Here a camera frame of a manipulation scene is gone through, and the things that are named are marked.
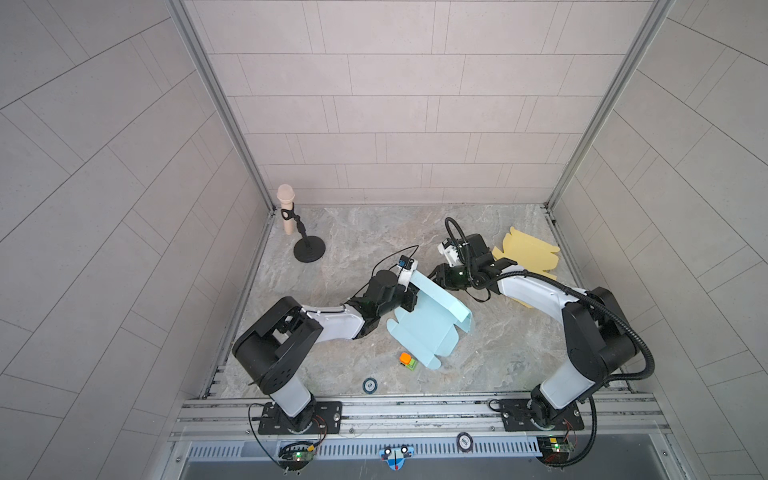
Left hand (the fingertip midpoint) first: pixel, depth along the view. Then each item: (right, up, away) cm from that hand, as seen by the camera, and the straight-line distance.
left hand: (429, 282), depth 86 cm
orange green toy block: (-7, -19, -8) cm, 22 cm away
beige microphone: (-41, +25, -2) cm, 48 cm away
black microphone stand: (-40, +9, +17) cm, 44 cm away
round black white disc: (+6, -34, -18) cm, 39 cm away
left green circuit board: (-31, -35, -21) cm, 52 cm away
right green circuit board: (+27, -35, -18) cm, 48 cm away
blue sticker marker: (-9, -35, -20) cm, 41 cm away
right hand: (-1, 0, 0) cm, 1 cm away
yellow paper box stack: (+37, +7, +17) cm, 41 cm away
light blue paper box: (0, -11, -6) cm, 13 cm away
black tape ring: (-15, -25, -10) cm, 30 cm away
